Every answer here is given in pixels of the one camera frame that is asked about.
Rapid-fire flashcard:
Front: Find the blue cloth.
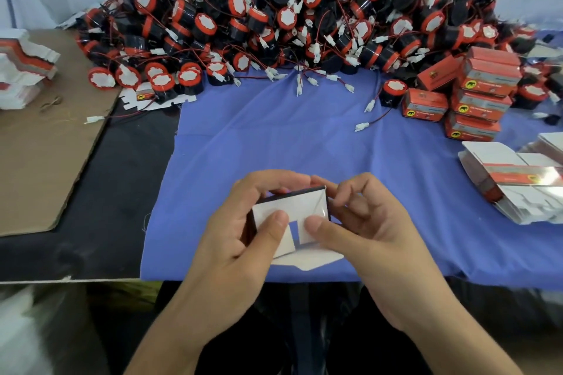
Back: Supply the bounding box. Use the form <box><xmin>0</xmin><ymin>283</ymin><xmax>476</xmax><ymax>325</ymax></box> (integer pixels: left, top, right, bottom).
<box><xmin>141</xmin><ymin>36</ymin><xmax>563</xmax><ymax>292</ymax></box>

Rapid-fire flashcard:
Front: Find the pile of black red buzzers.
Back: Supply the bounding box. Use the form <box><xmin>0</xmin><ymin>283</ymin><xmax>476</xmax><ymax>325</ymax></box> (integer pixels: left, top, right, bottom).
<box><xmin>74</xmin><ymin>0</ymin><xmax>563</xmax><ymax>112</ymax></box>

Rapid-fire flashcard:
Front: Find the single red black buzzer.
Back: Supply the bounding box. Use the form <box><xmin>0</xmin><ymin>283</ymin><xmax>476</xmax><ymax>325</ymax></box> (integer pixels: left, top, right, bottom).
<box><xmin>354</xmin><ymin>79</ymin><xmax>410</xmax><ymax>132</ymax></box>

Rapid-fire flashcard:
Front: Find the person's left forearm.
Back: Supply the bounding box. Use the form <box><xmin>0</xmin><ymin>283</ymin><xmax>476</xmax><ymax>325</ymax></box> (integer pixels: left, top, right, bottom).
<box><xmin>127</xmin><ymin>300</ymin><xmax>232</xmax><ymax>375</ymax></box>

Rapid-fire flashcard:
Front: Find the stack of paper boxes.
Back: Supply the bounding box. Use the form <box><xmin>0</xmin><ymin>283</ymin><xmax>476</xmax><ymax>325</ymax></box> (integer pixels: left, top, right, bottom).
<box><xmin>457</xmin><ymin>131</ymin><xmax>563</xmax><ymax>226</ymax></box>
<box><xmin>0</xmin><ymin>28</ymin><xmax>61</xmax><ymax>110</ymax></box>

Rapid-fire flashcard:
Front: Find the person's left hand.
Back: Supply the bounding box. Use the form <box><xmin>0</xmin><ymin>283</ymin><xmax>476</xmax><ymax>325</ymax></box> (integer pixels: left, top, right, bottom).
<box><xmin>171</xmin><ymin>170</ymin><xmax>313</xmax><ymax>328</ymax></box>

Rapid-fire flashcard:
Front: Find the brown cardboard sheet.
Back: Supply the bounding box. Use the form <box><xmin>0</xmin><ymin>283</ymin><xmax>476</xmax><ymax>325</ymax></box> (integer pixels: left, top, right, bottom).
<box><xmin>0</xmin><ymin>29</ymin><xmax>120</xmax><ymax>213</ymax></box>

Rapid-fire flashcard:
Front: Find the person's right hand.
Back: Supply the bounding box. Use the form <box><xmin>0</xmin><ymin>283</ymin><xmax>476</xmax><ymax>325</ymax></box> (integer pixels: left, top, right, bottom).
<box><xmin>303</xmin><ymin>172</ymin><xmax>454</xmax><ymax>328</ymax></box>

